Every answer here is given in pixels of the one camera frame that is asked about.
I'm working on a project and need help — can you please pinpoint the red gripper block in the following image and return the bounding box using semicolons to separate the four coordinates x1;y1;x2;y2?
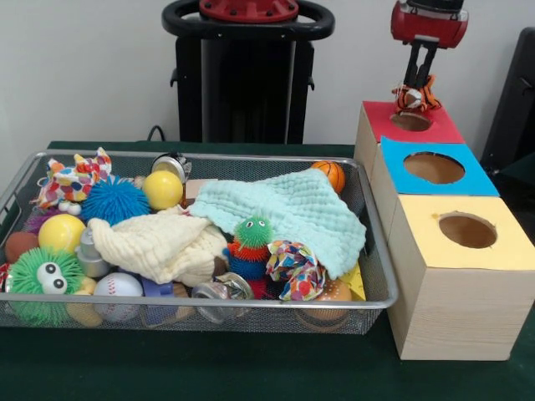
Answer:
390;3;470;87

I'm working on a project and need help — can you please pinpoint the wooden box with three holes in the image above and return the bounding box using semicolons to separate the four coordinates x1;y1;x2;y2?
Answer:
353;99;535;361

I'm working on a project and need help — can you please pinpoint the small orange basketball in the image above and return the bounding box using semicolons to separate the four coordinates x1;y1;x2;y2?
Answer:
309;160;347;194

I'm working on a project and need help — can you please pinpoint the dark green table cloth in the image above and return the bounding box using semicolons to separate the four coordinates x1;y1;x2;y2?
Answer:
499;152;535;180
0;140;535;401

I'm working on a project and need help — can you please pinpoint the mint waffle cloth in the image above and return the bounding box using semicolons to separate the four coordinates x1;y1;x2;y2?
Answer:
186;169;368;280

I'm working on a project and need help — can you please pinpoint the spiky multicolour caterpillar toy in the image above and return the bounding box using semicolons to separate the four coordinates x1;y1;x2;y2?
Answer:
222;215;277;300

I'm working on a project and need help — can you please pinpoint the colourful patterned cloth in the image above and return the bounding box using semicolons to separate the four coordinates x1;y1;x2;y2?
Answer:
32;146;113;210
266;239;328;302

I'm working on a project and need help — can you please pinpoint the yellow ball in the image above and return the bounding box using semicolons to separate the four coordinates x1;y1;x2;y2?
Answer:
142;170;185;211
38;214;88;255

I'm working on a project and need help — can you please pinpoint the cream waffle cloth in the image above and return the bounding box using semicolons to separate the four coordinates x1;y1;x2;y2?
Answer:
88;206;231;286

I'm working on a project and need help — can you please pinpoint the blue spiky ball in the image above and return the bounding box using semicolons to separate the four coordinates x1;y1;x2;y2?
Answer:
79;175;151;226

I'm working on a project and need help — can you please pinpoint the green spiky googly-eyed ball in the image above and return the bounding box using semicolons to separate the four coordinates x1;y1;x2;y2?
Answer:
7;246;87;327

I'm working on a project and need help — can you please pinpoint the shallow wire mesh bin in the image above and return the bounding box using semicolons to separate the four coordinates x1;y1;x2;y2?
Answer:
0;149;400;335

